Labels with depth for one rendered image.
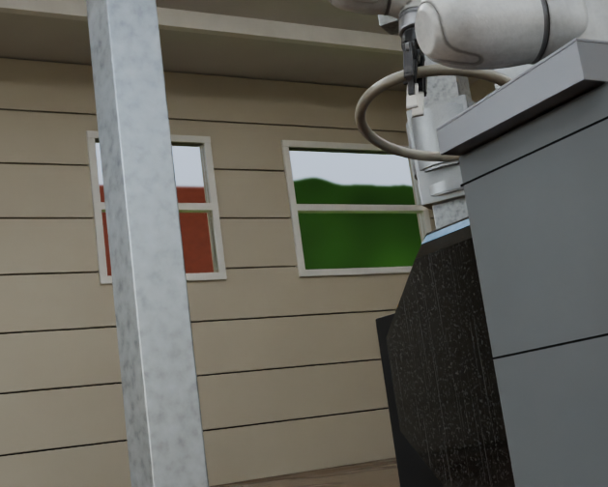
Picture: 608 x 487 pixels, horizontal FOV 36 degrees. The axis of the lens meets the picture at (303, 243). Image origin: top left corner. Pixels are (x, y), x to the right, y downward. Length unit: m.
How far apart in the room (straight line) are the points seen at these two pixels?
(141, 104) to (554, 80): 0.69
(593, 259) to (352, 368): 8.07
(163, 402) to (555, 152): 0.81
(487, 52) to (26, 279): 6.99
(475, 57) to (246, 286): 7.51
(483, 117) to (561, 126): 0.16
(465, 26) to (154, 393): 0.90
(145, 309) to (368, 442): 8.40
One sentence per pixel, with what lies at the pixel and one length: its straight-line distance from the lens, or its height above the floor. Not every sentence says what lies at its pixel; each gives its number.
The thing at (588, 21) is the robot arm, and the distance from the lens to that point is 1.88.
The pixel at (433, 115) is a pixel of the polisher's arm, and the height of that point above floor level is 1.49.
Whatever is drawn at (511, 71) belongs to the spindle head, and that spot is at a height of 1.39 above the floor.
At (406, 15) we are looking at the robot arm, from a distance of 2.57.
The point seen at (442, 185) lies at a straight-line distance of 3.81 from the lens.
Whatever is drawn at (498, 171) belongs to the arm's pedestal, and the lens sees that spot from 1.80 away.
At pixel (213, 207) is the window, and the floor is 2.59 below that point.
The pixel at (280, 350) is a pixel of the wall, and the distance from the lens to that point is 9.25.
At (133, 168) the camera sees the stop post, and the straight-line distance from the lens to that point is 1.35.
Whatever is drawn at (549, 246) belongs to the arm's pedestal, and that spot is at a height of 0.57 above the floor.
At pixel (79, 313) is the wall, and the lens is 8.55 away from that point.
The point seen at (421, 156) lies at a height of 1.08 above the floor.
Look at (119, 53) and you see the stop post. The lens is 1.41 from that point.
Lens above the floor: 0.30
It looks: 12 degrees up
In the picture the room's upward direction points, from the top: 8 degrees counter-clockwise
